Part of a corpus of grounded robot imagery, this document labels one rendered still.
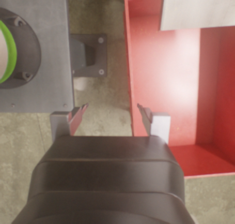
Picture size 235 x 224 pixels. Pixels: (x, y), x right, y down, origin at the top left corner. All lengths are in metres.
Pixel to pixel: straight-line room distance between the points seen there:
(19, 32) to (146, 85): 0.53
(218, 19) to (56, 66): 0.39
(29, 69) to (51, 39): 0.07
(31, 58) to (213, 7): 0.41
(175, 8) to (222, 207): 1.96
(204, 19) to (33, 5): 0.37
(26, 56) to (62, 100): 0.11
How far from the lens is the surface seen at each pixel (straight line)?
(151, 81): 0.74
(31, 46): 0.35
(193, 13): 0.47
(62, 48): 0.36
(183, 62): 0.77
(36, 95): 0.39
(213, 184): 1.92
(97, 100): 1.31
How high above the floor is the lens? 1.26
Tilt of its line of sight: 74 degrees down
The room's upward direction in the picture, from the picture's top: 179 degrees clockwise
